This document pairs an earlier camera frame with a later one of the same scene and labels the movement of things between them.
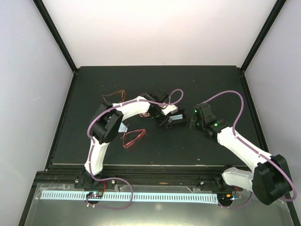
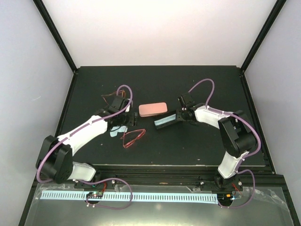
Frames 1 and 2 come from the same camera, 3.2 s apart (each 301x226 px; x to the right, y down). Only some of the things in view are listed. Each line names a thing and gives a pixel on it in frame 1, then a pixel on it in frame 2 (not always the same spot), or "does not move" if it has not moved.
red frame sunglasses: x=141 y=134 does not move
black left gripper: x=162 y=120 to x=135 y=120
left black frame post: x=55 y=34 does not move
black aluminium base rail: x=103 y=180 does not move
